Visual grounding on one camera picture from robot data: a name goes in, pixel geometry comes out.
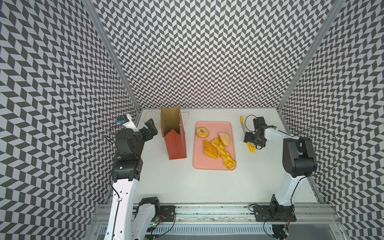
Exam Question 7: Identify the yellow metal tongs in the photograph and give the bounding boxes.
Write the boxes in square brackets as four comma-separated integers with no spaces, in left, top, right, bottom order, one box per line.
[240,116,256,153]

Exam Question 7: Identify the red paper bag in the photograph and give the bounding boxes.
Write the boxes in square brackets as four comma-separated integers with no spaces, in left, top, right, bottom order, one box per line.
[159,106,190,160]

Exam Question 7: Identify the round sugared bun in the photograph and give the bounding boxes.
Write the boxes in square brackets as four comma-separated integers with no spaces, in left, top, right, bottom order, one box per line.
[218,132,231,147]

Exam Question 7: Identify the sugared ring donut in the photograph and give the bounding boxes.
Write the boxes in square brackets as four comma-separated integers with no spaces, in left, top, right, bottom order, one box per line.
[196,127,210,139]

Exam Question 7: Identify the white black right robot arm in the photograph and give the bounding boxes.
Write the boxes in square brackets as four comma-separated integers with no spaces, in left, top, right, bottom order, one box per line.
[240,116,318,222]

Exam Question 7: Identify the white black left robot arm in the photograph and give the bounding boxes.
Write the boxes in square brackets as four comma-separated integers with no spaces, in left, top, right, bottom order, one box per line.
[104,115,160,240]

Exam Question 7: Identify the twisted braided bread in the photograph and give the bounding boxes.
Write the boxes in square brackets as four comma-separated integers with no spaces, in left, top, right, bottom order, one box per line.
[211,138,237,170]

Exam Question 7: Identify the orange glazed pastry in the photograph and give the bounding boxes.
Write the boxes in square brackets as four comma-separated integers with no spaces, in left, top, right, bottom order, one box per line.
[204,140,219,159]

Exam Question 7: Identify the pink plastic tray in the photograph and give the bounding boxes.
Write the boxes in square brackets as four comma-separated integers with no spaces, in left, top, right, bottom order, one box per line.
[193,121,237,171]

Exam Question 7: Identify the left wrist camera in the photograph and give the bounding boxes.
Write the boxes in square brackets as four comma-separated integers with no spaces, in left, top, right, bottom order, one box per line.
[117,114,139,132]

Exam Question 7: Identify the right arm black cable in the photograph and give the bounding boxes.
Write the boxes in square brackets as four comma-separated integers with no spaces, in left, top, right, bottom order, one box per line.
[292,125,341,181]

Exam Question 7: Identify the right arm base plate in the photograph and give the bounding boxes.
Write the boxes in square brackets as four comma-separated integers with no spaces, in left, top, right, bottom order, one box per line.
[252,206,297,222]

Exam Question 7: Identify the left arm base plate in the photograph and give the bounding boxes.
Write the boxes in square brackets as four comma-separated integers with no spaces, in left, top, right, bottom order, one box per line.
[151,205,176,223]

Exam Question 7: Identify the aluminium front rail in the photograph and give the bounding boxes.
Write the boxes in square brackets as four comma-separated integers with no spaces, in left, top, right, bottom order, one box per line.
[83,203,349,240]

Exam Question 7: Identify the aluminium corner post left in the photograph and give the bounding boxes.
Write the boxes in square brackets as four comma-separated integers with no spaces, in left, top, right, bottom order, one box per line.
[82,0,142,112]

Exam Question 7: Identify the aluminium corner post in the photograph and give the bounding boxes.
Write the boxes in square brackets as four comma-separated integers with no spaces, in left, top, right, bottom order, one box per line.
[276,0,346,111]
[82,0,142,112]

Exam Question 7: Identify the aluminium corner post right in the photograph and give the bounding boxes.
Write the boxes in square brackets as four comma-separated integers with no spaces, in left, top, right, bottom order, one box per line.
[276,0,346,111]

